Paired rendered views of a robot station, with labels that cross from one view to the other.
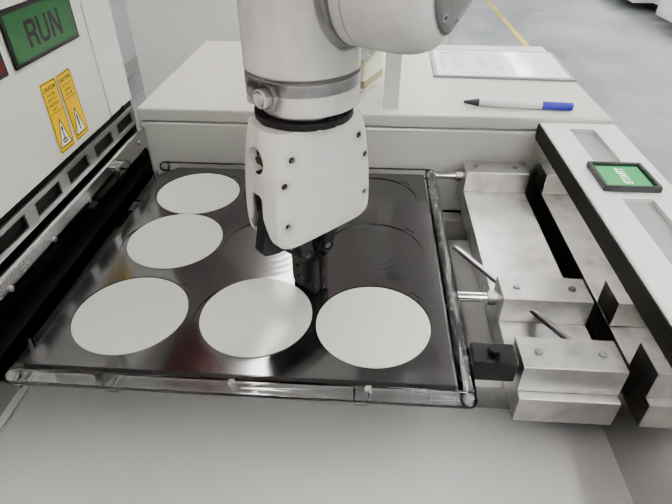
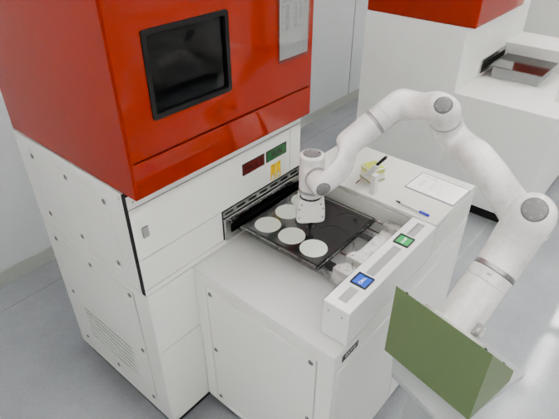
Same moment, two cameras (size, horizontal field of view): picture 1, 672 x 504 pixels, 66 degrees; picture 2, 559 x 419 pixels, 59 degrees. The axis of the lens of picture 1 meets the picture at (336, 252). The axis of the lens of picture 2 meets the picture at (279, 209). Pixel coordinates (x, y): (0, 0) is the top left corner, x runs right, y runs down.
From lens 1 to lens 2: 137 cm
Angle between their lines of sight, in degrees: 30
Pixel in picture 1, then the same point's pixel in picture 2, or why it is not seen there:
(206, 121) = not seen: hidden behind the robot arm
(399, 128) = (370, 201)
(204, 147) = not seen: hidden behind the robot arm
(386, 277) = (327, 240)
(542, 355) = (338, 268)
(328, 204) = (310, 216)
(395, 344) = (314, 253)
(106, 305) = (264, 220)
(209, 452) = (269, 260)
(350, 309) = (312, 243)
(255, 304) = (293, 234)
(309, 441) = (289, 268)
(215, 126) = not seen: hidden behind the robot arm
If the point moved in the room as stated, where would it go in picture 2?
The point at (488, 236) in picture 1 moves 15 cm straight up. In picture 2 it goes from (371, 244) to (375, 210)
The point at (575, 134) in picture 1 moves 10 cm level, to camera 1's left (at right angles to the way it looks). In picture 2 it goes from (418, 224) to (393, 214)
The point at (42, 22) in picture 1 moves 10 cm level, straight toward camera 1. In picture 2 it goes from (276, 151) to (272, 164)
